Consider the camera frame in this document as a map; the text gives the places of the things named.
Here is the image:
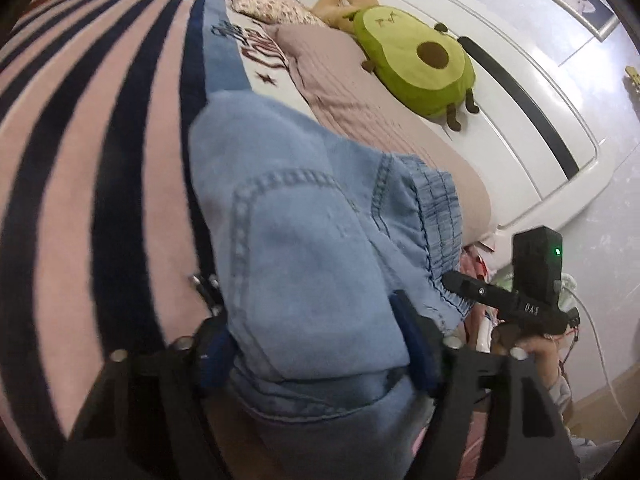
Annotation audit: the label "light blue denim pants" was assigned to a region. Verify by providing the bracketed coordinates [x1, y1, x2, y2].
[189, 91, 470, 479]

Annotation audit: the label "person's right hand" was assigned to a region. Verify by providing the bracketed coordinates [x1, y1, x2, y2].
[491, 323, 561, 389]

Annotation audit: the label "black tracker box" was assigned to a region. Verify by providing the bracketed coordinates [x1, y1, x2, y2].
[512, 226, 563, 308]

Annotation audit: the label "grey star patterned sleeve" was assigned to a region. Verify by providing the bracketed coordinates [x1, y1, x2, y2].
[546, 374, 622, 480]

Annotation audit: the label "white bed headboard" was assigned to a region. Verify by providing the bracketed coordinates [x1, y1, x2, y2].
[294, 0, 618, 233]

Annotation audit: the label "striped pink navy blanket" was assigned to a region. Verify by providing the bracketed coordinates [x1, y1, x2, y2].
[1, 0, 307, 474]

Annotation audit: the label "green avocado plush toy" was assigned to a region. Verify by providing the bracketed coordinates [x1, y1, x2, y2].
[350, 6, 480, 131]

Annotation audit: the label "pink quilted pillow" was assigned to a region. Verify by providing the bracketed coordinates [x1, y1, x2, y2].
[266, 25, 495, 245]

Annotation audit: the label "brown plush toy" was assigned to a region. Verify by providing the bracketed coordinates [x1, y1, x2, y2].
[311, 0, 378, 34]

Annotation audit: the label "floral pillow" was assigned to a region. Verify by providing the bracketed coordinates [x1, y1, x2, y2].
[229, 0, 326, 27]

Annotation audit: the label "white cable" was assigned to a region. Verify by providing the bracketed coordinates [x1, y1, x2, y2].
[554, 274, 629, 421]

